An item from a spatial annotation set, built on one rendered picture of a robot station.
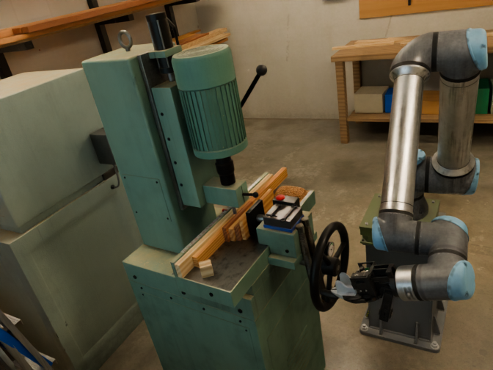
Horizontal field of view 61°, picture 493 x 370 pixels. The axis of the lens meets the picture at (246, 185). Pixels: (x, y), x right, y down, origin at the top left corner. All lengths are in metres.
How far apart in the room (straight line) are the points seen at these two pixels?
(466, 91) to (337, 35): 3.26
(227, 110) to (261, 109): 3.99
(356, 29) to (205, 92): 3.48
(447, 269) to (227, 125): 0.69
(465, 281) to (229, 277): 0.62
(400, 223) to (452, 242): 0.13
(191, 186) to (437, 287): 0.80
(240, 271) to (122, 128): 0.61
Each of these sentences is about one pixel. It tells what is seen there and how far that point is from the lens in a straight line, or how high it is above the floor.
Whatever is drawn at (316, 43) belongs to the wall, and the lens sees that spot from 4.74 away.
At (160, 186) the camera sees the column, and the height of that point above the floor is 1.09.
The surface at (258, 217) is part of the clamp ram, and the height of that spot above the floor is 0.96.
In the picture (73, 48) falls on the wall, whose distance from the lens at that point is 4.00.
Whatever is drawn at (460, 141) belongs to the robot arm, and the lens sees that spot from 1.65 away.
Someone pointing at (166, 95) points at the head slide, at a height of 1.40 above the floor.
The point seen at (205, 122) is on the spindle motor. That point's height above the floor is 1.32.
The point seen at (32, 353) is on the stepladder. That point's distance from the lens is 1.78.
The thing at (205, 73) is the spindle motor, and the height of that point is 1.46.
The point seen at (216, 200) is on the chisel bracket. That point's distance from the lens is 1.44.
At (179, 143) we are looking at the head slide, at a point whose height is 1.24.
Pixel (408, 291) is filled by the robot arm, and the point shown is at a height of 0.92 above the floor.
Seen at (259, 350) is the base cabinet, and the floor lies 0.58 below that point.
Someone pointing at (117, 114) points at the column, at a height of 1.35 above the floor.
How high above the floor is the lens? 1.70
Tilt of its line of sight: 27 degrees down
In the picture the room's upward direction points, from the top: 11 degrees counter-clockwise
